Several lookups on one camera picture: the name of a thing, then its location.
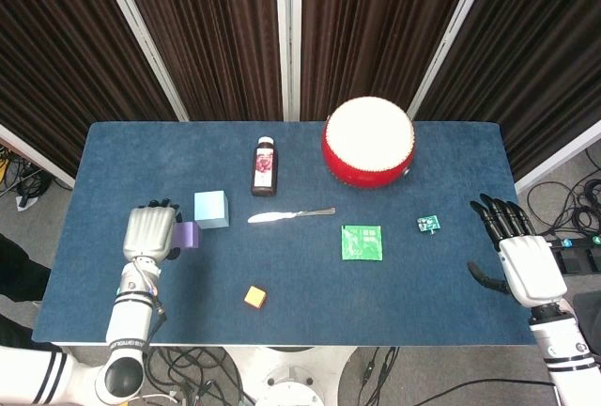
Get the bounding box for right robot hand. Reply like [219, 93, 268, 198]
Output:
[466, 193, 568, 307]

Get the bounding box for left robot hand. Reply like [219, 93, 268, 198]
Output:
[121, 197, 184, 261]

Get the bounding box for purple cube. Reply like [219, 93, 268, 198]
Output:
[171, 220, 201, 250]

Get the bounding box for light blue cube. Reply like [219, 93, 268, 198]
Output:
[193, 190, 231, 230]

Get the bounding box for small orange cube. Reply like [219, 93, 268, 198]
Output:
[243, 285, 269, 309]

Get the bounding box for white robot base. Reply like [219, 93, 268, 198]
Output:
[224, 345, 358, 406]

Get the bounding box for black power strip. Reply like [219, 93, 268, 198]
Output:
[548, 235, 601, 252]

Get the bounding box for black trouser leg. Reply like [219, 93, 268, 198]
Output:
[0, 231, 53, 347]
[570, 290, 601, 333]

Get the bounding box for small green circuit board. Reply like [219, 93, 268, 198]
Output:
[416, 214, 442, 236]

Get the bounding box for brown medicine bottle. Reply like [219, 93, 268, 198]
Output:
[250, 136, 279, 197]

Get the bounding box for silver table knife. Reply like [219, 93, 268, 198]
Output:
[247, 206, 337, 226]

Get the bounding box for green sachet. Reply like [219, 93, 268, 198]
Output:
[340, 224, 384, 262]

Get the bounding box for blue table cloth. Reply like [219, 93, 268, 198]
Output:
[31, 121, 560, 347]

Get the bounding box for brown fabric partition panel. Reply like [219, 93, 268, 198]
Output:
[408, 0, 601, 194]
[0, 0, 189, 189]
[93, 0, 290, 123]
[288, 0, 499, 120]

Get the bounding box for red drum white skin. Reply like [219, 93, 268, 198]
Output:
[320, 97, 417, 190]

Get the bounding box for black floor cable tangle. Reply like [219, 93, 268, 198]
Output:
[0, 142, 54, 210]
[145, 346, 257, 406]
[525, 149, 601, 239]

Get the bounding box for black cable inline switch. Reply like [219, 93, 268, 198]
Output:
[360, 346, 401, 394]

